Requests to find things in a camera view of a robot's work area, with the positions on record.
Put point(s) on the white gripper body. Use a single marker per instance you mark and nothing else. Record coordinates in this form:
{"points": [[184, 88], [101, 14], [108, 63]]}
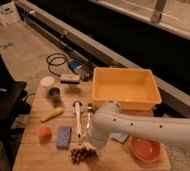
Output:
{"points": [[88, 145]]}

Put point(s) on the bunch of purple grapes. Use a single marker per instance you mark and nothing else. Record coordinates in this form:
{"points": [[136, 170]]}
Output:
{"points": [[82, 154]]}

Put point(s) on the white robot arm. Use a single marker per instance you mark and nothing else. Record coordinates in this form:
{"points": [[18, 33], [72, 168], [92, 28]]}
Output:
{"points": [[108, 119]]}

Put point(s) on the red bowl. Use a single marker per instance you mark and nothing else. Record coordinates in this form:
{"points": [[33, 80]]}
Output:
{"points": [[146, 151]]}

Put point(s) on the blue sponge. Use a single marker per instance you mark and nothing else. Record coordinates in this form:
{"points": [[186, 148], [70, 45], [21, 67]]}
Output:
{"points": [[63, 137]]}

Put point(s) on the blue grey cloth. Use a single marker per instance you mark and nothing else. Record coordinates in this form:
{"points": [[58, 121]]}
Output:
{"points": [[119, 137]]}

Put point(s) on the orange fruit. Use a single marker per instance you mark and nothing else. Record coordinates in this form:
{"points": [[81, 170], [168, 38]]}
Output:
{"points": [[44, 133]]}

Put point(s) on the metal cup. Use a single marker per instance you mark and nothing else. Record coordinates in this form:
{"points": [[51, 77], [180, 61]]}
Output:
{"points": [[54, 94]]}

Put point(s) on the wooden block brush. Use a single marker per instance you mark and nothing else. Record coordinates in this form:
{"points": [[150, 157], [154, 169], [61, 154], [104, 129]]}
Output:
{"points": [[70, 80]]}

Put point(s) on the yellow plastic bin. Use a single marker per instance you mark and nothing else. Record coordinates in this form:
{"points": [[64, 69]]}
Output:
{"points": [[132, 88]]}

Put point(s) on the blue black device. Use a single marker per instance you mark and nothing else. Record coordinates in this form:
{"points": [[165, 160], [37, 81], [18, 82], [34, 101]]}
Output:
{"points": [[80, 69]]}

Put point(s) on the black chair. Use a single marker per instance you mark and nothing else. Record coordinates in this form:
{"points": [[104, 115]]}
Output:
{"points": [[12, 104]]}

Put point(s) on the white cardboard box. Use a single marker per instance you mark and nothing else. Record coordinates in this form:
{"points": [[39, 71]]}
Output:
{"points": [[9, 14]]}

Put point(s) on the green handled peeler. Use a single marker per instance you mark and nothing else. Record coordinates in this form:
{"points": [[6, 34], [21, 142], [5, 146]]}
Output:
{"points": [[91, 109]]}

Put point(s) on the white handled brush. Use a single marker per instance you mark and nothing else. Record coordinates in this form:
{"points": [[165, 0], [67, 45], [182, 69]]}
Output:
{"points": [[78, 110]]}

